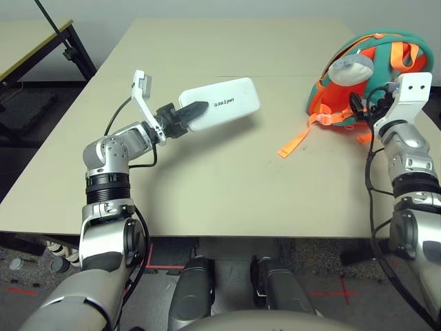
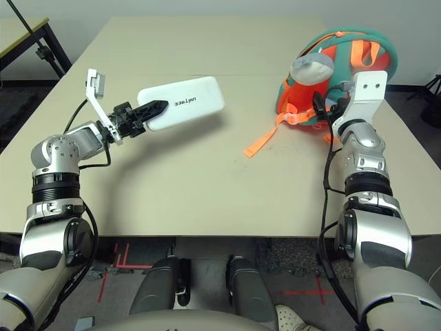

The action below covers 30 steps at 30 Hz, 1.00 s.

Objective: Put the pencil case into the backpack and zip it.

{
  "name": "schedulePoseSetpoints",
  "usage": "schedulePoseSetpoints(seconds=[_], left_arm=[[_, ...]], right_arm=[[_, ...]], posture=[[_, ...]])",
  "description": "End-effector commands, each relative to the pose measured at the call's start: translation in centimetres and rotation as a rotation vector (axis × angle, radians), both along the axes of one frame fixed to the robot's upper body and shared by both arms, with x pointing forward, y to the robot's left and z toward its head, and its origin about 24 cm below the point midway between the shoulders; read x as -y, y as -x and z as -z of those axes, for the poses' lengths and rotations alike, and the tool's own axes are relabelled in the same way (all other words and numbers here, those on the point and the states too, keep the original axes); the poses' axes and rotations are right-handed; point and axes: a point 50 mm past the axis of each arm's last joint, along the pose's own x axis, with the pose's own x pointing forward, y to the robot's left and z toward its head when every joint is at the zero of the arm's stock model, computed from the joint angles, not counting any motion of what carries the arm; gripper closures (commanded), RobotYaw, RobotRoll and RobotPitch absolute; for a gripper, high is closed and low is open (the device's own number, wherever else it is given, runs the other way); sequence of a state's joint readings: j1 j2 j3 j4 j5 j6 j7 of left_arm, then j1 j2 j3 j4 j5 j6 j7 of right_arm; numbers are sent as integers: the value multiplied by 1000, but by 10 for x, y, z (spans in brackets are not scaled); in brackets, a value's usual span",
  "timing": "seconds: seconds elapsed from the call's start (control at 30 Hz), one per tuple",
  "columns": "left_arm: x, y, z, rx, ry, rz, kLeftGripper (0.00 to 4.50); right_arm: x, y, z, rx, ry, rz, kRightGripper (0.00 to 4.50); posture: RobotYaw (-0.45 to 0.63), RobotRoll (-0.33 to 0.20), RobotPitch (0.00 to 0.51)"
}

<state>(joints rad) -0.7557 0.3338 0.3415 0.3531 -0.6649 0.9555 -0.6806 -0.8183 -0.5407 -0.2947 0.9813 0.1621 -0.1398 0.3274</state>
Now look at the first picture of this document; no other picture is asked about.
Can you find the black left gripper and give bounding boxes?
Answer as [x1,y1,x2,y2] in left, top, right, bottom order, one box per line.
[154,100,209,139]

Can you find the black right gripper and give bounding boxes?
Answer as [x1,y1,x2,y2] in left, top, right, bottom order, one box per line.
[349,92,393,120]

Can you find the white pencil case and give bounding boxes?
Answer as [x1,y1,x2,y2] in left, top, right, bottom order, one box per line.
[178,77,261,134]

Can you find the green and orange backpack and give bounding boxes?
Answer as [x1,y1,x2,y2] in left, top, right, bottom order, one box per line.
[277,30,435,159]

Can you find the grey plush backpack charm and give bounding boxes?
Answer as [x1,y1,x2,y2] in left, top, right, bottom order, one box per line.
[327,54,375,86]

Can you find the black table foot bar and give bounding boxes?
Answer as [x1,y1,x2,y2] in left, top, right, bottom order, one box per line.
[0,231,48,257]
[340,237,393,266]

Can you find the thin black pole with clamp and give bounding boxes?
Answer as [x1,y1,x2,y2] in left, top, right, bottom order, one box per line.
[34,0,79,65]

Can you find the black foam floor mat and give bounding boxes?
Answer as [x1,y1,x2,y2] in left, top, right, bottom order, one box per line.
[0,90,58,139]

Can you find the grey left robot leg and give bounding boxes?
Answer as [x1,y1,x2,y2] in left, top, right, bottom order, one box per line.
[168,257,216,331]

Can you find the grey robot leg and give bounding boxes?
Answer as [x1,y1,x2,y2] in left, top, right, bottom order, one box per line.
[249,254,323,317]
[168,257,216,331]

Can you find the grey right robot leg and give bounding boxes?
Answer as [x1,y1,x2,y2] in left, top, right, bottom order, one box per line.
[249,254,323,317]

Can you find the grey robot torso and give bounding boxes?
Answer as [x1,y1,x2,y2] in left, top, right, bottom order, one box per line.
[167,308,328,331]

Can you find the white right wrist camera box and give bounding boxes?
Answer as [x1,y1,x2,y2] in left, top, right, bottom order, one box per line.
[373,71,433,139]

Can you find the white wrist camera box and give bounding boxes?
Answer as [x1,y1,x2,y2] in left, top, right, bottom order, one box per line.
[373,71,433,139]
[131,70,166,144]

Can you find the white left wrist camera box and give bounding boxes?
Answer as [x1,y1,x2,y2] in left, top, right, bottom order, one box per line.
[131,70,166,144]

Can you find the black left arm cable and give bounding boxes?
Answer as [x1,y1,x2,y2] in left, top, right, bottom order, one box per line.
[103,98,158,328]

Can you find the side table with black frame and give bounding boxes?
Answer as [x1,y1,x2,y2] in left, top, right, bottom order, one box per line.
[0,19,97,90]

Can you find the white coiled hose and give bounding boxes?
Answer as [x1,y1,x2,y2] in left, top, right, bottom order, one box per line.
[46,240,83,268]

